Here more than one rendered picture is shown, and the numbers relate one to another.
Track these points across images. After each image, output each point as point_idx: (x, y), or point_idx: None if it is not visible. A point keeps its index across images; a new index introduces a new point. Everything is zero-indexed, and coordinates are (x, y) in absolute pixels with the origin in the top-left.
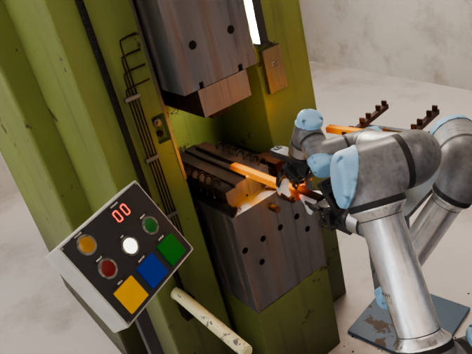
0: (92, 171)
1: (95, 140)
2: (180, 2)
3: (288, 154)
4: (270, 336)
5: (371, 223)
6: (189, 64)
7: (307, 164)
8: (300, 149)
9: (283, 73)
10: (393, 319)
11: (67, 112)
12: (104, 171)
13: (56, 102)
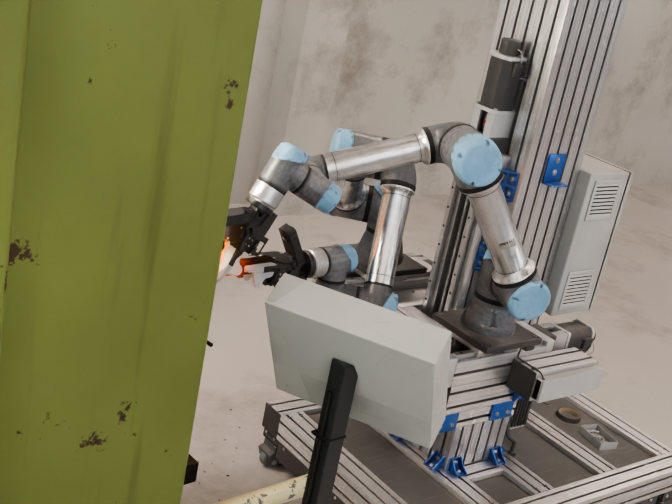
0: (122, 334)
1: (223, 232)
2: None
3: (260, 208)
4: None
5: (499, 188)
6: None
7: (322, 199)
8: (285, 193)
9: None
10: (516, 257)
11: (133, 207)
12: (197, 299)
13: (86, 196)
